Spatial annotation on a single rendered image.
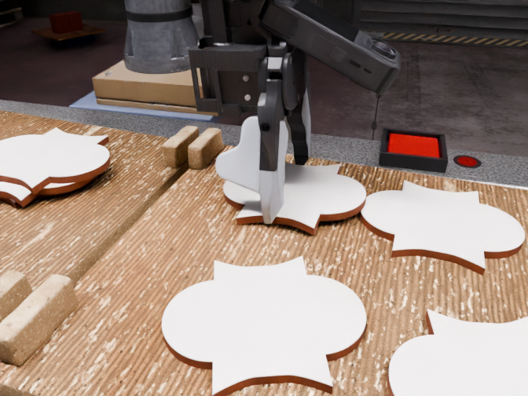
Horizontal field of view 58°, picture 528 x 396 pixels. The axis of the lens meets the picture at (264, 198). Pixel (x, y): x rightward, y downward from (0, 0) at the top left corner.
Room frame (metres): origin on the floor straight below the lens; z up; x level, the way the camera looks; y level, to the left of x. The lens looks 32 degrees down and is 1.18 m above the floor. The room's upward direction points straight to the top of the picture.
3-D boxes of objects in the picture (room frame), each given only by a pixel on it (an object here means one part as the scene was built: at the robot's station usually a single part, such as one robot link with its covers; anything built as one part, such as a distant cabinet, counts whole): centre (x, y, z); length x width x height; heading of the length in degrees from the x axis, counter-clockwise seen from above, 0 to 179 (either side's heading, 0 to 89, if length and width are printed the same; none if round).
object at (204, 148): (0.48, 0.06, 0.95); 0.06 x 0.02 x 0.03; 162
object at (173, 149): (0.48, 0.09, 0.95); 0.06 x 0.02 x 0.03; 160
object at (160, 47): (0.91, 0.19, 0.97); 0.15 x 0.15 x 0.10
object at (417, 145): (0.52, -0.18, 0.92); 0.06 x 0.06 x 0.01; 75
